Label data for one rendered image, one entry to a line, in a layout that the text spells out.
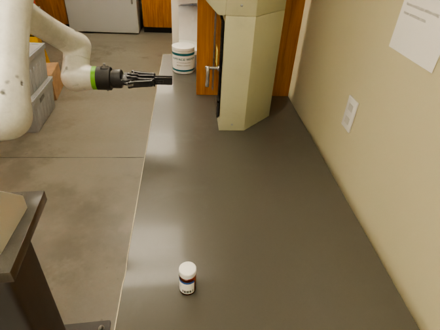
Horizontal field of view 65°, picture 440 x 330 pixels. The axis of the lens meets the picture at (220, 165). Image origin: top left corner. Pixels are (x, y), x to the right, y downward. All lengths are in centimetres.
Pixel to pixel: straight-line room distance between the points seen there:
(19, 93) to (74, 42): 55
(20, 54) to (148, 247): 60
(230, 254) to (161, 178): 40
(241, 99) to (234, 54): 19
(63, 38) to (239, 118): 74
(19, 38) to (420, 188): 107
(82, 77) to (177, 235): 75
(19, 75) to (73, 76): 48
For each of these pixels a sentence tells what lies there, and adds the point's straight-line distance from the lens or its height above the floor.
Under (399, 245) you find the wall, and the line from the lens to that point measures 106.
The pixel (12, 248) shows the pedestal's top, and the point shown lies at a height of 94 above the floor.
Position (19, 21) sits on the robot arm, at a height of 145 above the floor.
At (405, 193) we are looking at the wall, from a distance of 102.
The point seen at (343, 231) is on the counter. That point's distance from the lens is 112.
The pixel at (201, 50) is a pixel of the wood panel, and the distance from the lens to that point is 174.
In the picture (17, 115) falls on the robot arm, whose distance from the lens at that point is 97.
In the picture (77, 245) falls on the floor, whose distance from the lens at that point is 235.
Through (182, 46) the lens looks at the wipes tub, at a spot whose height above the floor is 109.
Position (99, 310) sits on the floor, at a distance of 204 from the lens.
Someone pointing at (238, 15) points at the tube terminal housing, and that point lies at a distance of 133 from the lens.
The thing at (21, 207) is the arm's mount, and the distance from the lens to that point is 118.
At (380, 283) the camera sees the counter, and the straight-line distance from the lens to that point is 103.
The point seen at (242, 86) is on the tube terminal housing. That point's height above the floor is 115.
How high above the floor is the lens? 169
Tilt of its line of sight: 36 degrees down
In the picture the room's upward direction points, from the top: 4 degrees clockwise
